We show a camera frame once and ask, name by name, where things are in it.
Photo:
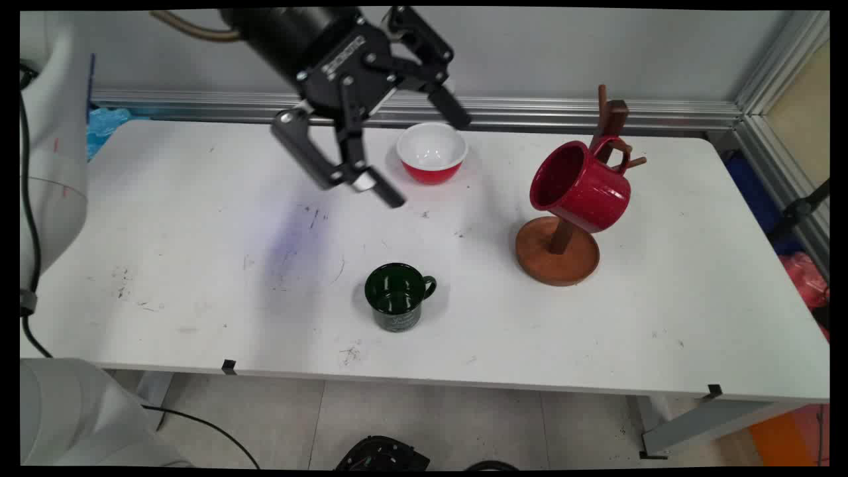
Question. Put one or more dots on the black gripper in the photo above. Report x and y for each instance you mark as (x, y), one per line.
(344, 63)

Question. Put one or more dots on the large red mug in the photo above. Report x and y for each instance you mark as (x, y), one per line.
(586, 192)

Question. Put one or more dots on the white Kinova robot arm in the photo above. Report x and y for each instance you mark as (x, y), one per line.
(53, 165)

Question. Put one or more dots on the red bowl white inside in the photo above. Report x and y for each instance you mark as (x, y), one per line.
(432, 156)

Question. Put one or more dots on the dark green enamel mug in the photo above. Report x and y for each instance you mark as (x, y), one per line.
(397, 298)

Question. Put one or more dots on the wooden mug tree stand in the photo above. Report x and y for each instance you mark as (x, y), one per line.
(556, 262)

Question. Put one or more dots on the blue plastic bag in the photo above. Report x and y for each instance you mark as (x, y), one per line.
(105, 129)

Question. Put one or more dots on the small black table clip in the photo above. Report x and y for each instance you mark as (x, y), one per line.
(229, 366)
(713, 391)

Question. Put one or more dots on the black device on floor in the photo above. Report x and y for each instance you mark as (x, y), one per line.
(381, 456)

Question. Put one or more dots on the blue bin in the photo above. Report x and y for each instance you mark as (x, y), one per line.
(755, 195)

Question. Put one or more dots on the beige panel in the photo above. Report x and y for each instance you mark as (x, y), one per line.
(801, 112)

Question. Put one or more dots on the grey slanted table leg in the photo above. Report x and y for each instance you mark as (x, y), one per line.
(709, 424)

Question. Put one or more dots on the red plastic bag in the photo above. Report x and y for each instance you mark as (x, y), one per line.
(805, 278)

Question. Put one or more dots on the orange floor object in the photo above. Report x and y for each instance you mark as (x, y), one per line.
(788, 437)

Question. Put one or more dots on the long aluminium frame rail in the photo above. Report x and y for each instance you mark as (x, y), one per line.
(563, 111)

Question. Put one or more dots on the aluminium corner frame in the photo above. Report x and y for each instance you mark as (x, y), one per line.
(772, 73)

